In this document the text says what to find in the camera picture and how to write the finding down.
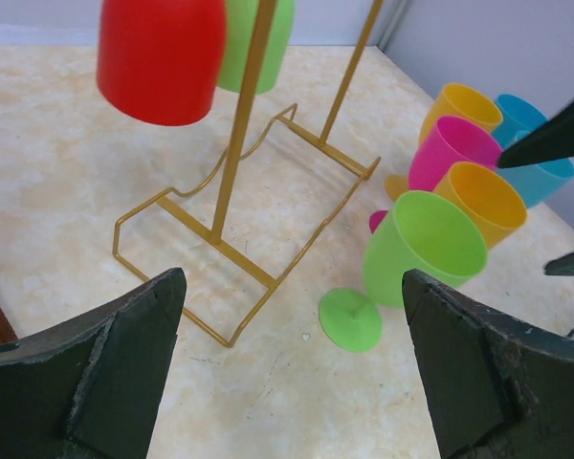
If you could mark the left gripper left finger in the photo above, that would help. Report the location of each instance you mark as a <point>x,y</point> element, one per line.
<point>91,386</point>

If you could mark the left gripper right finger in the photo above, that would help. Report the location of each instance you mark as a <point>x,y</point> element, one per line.
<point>496,386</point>

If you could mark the light blue wine glass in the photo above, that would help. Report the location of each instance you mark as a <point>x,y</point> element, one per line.
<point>536,182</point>

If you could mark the orange wine glass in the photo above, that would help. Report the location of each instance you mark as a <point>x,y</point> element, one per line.
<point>490,201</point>
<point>456,99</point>

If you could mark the magenta wine glass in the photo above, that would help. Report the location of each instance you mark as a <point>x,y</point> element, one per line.
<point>451,140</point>

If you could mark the red wine glass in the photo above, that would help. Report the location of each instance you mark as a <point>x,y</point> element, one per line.
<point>159,60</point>

